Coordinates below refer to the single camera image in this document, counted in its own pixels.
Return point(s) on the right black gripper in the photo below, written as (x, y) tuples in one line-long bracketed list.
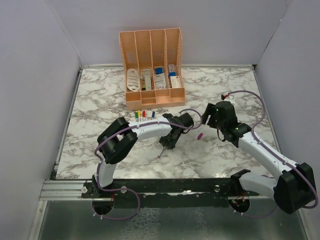
[(209, 110)]

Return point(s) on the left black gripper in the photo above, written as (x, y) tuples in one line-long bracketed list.
[(168, 145)]

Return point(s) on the blue whiteboard marker pen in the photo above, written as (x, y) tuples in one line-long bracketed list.
[(153, 115)]

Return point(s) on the red whiteboard marker pen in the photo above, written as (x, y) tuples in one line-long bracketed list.
[(143, 115)]

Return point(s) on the green whiteboard marker pen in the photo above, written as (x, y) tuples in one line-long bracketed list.
[(136, 116)]

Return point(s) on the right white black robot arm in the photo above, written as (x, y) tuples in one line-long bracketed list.
[(292, 185)]

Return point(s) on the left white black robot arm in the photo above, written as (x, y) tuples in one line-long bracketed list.
[(115, 143)]

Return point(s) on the white red box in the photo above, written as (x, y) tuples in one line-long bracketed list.
[(174, 77)]

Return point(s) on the white blue box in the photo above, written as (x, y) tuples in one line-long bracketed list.
[(159, 78)]

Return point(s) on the grey stapler tool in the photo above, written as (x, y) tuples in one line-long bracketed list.
[(147, 80)]

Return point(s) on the white oval package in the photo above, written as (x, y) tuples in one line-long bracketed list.
[(132, 80)]

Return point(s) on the peach desk organizer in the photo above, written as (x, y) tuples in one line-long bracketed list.
[(143, 50)]

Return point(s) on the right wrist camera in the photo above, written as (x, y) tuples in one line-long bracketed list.
[(228, 98)]

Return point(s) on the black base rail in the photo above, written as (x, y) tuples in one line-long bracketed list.
[(165, 193)]

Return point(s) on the aluminium frame rail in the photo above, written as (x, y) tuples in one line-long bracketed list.
[(61, 190)]

